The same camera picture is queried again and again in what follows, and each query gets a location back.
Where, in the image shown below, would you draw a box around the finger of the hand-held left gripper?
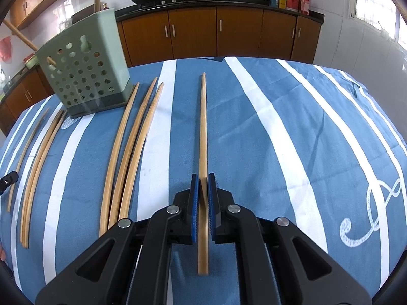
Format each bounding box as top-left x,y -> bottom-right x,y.
0,171 -> 18,194

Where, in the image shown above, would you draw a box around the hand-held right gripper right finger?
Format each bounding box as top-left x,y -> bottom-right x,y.
208,172 -> 372,305

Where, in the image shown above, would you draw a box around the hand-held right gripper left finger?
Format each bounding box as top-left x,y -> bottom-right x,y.
34,173 -> 200,305

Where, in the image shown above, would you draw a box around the green perforated chopstick holder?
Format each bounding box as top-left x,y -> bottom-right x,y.
35,10 -> 129,117

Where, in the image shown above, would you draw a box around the brown side base cabinets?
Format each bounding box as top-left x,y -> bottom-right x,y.
0,67 -> 54,135

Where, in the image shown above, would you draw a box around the blue white striped tablecloth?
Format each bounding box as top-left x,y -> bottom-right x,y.
0,56 -> 407,305

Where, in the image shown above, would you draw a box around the brown wooden base cabinets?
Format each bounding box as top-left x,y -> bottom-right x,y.
115,3 -> 322,68

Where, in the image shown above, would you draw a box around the gas stove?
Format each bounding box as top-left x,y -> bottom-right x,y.
137,0 -> 209,7

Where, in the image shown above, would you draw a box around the black kitchen countertop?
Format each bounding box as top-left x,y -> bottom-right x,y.
115,0 -> 325,23

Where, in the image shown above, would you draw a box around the window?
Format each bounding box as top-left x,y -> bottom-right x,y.
353,0 -> 407,43

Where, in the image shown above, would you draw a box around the red wall decoration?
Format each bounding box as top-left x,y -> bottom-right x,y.
0,36 -> 13,62

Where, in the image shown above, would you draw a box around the brown wooden wall cabinets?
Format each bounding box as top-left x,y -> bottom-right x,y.
9,0 -> 96,29

